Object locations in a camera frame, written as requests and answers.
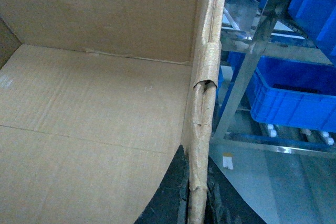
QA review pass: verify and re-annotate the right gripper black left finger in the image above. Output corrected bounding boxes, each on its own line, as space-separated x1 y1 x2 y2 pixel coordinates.
135 145 189 223

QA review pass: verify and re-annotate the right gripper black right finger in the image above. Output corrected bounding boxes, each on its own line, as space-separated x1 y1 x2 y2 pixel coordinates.
204 158 265 223

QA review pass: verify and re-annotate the brown cardboard box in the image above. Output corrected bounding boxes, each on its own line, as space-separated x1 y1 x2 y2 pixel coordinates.
1 0 224 223

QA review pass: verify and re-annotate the blue plastic crate lower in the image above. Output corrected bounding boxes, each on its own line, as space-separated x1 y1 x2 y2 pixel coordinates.
246 56 335 132

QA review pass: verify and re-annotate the blue plastic crate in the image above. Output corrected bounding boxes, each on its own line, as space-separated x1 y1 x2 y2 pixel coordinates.
288 0 335 58
246 56 335 132

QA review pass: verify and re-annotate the blue plastic crate upper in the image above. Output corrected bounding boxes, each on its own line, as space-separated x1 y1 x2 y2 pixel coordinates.
288 0 335 58

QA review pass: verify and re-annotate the metal shelf frame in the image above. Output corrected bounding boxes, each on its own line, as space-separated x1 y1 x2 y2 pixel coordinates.
210 0 335 158

